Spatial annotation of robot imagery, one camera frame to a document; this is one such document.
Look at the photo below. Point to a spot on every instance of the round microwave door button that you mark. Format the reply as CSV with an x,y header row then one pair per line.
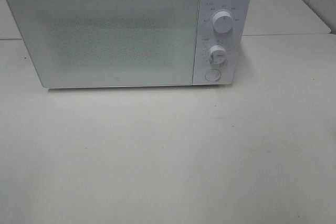
x,y
213,75

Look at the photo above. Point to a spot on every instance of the white microwave knob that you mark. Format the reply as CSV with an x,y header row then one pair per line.
x,y
222,21
217,54

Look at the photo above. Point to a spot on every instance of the white microwave door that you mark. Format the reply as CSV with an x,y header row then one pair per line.
x,y
109,43

